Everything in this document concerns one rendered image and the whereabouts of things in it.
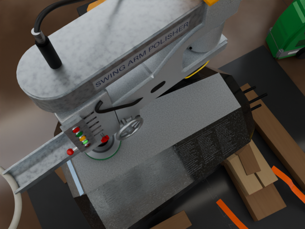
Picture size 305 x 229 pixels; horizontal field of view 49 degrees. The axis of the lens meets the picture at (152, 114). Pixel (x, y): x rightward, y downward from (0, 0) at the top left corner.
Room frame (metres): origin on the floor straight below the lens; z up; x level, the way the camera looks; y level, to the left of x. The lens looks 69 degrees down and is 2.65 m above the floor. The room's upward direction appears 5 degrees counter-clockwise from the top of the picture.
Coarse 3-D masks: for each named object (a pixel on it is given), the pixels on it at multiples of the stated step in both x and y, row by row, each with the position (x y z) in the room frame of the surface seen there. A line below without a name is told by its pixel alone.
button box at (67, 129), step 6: (78, 120) 0.43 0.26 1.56; (60, 126) 0.41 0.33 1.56; (66, 126) 0.41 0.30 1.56; (72, 126) 0.41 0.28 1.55; (84, 126) 0.43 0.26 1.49; (66, 132) 0.39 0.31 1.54; (84, 132) 0.42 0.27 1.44; (90, 132) 0.43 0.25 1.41; (72, 138) 0.39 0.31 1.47; (78, 138) 0.40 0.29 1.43; (90, 138) 0.42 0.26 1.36; (78, 144) 0.40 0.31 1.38; (84, 144) 0.41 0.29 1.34; (84, 150) 0.40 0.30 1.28
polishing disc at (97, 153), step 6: (114, 138) 0.56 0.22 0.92; (108, 144) 0.52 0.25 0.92; (114, 144) 0.52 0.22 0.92; (96, 150) 0.50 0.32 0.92; (102, 150) 0.49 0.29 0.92; (108, 150) 0.49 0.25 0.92; (114, 150) 0.49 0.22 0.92; (90, 156) 0.47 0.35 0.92; (96, 156) 0.46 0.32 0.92; (102, 156) 0.46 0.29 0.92; (108, 156) 0.46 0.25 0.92
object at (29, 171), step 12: (48, 144) 0.48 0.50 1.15; (60, 144) 0.48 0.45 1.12; (72, 144) 0.48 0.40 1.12; (36, 156) 0.43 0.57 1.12; (48, 156) 0.43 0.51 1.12; (60, 156) 0.43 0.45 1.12; (72, 156) 0.42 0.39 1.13; (12, 168) 0.38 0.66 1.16; (24, 168) 0.38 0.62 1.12; (36, 168) 0.38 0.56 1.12; (48, 168) 0.36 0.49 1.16; (24, 180) 0.32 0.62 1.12; (36, 180) 0.31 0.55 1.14
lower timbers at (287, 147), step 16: (256, 96) 1.08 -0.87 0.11; (256, 112) 0.94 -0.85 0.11; (256, 128) 0.82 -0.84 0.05; (272, 128) 0.79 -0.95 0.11; (272, 144) 0.66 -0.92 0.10; (288, 144) 0.65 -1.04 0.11; (288, 160) 0.52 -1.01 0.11; (304, 160) 0.51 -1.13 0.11; (304, 176) 0.39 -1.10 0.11; (240, 192) 0.32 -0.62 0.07; (256, 192) 0.30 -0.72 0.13; (272, 192) 0.29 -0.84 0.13; (256, 208) 0.19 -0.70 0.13; (272, 208) 0.18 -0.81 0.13
